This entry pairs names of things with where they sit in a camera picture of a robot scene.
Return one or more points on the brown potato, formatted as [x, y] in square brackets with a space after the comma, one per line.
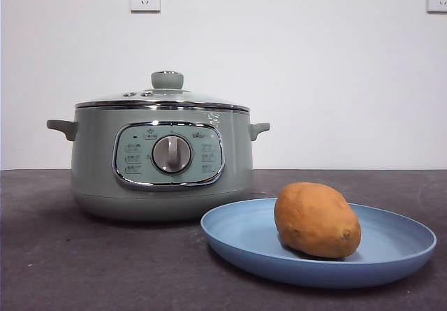
[314, 220]

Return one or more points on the pale green electric steamer pot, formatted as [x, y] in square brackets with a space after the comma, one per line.
[97, 157]

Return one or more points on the blue round plate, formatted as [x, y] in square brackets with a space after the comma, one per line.
[241, 230]

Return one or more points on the glass lid with green knob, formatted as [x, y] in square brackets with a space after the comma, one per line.
[167, 79]

